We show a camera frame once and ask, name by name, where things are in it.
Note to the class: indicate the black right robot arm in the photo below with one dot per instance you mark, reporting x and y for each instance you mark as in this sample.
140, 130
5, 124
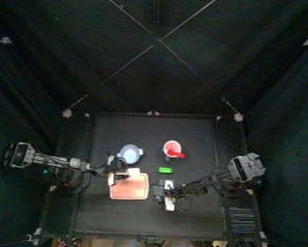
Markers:
242, 168

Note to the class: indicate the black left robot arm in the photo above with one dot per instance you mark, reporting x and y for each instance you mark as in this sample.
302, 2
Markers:
53, 159

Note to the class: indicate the white toy rice block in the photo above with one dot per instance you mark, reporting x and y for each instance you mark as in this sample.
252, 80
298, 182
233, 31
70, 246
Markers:
134, 170

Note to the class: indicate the green toy vegetable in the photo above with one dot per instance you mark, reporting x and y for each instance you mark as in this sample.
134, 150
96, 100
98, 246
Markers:
165, 170

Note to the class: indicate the blue toy pot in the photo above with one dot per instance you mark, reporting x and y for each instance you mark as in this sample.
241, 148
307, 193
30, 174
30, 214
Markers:
130, 153

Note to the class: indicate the pink square cutting board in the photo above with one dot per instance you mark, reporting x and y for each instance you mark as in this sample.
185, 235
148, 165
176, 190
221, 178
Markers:
133, 189

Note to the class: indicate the red toy spoon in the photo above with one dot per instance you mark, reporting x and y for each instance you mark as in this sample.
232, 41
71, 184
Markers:
177, 154

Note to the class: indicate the red toy cup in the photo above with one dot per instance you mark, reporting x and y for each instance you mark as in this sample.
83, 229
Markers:
172, 149

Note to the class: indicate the grey metal table clamp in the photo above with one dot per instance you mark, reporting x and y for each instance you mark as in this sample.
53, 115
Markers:
262, 238
34, 237

